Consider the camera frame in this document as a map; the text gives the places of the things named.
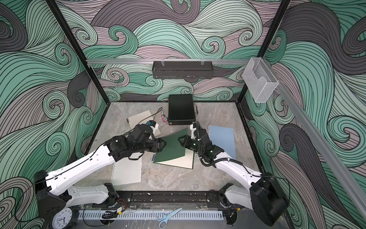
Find light blue spiral notebook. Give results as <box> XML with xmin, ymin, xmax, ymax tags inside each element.
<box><xmin>209</xmin><ymin>125</ymin><xmax>236</xmax><ymax>159</ymax></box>

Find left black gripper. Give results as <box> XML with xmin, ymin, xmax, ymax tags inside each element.
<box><xmin>132</xmin><ymin>137</ymin><xmax>167</xmax><ymax>155</ymax></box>

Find black case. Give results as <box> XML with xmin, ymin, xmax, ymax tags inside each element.
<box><xmin>168</xmin><ymin>94</ymin><xmax>196</xmax><ymax>125</ymax></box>

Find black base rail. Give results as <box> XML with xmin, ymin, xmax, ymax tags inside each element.
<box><xmin>117</xmin><ymin>190</ymin><xmax>252</xmax><ymax>208</ymax></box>

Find aluminium rail back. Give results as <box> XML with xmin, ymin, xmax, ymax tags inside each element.
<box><xmin>86</xmin><ymin>58</ymin><xmax>250</xmax><ymax>65</ymax></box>

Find beige spiral notebook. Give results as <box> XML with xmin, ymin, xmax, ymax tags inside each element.
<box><xmin>126</xmin><ymin>110</ymin><xmax>161</xmax><ymax>136</ymax></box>

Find aluminium rail right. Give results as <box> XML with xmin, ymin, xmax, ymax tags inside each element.
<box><xmin>265</xmin><ymin>61</ymin><xmax>366</xmax><ymax>219</ymax></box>

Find blue scissors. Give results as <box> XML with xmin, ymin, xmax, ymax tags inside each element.
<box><xmin>157</xmin><ymin>208</ymin><xmax>183</xmax><ymax>229</ymax></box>

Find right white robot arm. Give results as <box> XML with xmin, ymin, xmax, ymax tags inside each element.
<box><xmin>178</xmin><ymin>122</ymin><xmax>289</xmax><ymax>226</ymax></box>

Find black wall tray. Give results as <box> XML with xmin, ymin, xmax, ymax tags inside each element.
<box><xmin>152</xmin><ymin>62</ymin><xmax>214</xmax><ymax>79</ymax></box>

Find white wall clock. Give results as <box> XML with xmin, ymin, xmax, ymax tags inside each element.
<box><xmin>51</xmin><ymin>208</ymin><xmax>73</xmax><ymax>229</ymax></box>

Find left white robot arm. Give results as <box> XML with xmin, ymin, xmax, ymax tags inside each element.
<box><xmin>34</xmin><ymin>121</ymin><xmax>166</xmax><ymax>219</ymax></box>

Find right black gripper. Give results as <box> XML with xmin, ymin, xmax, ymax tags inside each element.
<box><xmin>178</xmin><ymin>135</ymin><xmax>205</xmax><ymax>154</ymax></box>

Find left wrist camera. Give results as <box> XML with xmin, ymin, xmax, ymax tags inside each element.
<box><xmin>132</xmin><ymin>120</ymin><xmax>159</xmax><ymax>143</ymax></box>

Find aluminium rail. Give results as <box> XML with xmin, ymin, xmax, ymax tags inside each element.
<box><xmin>86</xmin><ymin>58</ymin><xmax>250</xmax><ymax>65</ymax></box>
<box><xmin>265</xmin><ymin>61</ymin><xmax>366</xmax><ymax>219</ymax></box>

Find clear wall holder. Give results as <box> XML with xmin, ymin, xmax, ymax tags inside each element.
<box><xmin>242</xmin><ymin>57</ymin><xmax>279</xmax><ymax>103</ymax></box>

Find white slotted cable duct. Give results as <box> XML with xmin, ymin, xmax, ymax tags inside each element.
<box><xmin>78</xmin><ymin>210</ymin><xmax>224</xmax><ymax>221</ymax></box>

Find dark green spiral notebook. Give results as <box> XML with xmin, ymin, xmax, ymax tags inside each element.
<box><xmin>152</xmin><ymin>128</ymin><xmax>194</xmax><ymax>169</ymax></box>

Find torn white lined page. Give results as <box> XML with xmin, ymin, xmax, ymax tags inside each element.
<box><xmin>111</xmin><ymin>158</ymin><xmax>142</xmax><ymax>186</ymax></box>

